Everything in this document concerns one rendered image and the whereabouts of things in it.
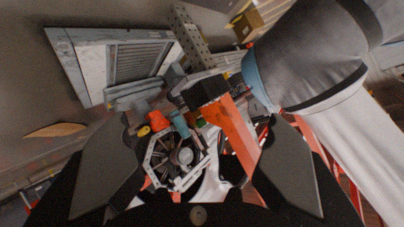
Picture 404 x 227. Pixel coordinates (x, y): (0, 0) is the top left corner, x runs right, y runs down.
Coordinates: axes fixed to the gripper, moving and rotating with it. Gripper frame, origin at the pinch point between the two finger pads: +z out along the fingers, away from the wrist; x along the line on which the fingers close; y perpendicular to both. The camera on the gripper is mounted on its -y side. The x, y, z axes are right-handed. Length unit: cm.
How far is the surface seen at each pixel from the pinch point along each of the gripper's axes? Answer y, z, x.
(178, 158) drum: 76, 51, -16
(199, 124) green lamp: 30.2, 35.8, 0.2
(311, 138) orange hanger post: 162, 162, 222
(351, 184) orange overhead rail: 242, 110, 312
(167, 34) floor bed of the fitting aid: -5, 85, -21
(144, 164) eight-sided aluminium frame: 77, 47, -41
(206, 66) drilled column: 9, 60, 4
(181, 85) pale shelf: 14.2, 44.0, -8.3
